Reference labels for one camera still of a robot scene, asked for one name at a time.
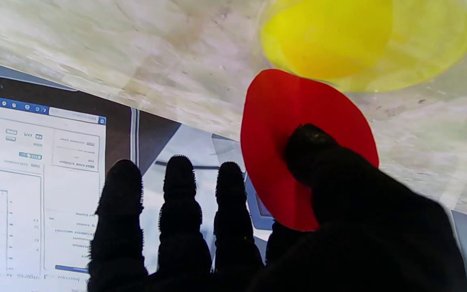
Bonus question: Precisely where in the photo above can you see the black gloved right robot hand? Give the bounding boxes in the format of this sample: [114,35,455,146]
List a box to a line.
[88,124,467,292]

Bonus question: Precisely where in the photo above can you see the red round filter paper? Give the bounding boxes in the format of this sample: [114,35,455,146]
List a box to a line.
[240,69,380,232]

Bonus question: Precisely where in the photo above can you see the yellow-bottomed clear culture dish base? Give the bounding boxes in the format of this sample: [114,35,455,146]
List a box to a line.
[258,0,467,93]

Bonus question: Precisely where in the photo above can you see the printed laboratory scene backdrop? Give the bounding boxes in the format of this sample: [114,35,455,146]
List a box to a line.
[0,57,467,292]

